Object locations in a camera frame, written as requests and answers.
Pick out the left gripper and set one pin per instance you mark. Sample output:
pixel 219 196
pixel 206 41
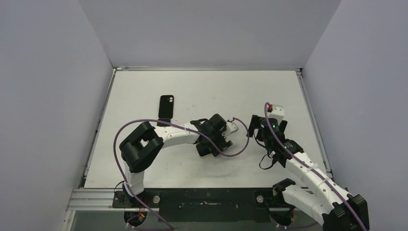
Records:
pixel 221 139

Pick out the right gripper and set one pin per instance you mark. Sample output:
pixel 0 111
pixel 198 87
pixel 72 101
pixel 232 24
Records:
pixel 258 128

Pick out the phone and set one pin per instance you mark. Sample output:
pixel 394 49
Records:
pixel 205 149

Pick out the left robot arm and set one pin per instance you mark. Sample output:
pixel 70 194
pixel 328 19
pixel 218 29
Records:
pixel 140 148

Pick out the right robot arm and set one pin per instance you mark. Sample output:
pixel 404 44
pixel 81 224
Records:
pixel 351 215

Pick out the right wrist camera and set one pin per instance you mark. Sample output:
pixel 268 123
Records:
pixel 276 112

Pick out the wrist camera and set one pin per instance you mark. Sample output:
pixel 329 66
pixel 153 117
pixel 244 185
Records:
pixel 231 128
pixel 276 112

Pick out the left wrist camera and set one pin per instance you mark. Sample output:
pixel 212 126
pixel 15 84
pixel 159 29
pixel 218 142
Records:
pixel 231 128

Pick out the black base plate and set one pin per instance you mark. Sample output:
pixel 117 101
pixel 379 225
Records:
pixel 254 209

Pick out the aluminium frame rail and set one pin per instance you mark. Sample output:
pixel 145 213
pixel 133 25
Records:
pixel 92 199

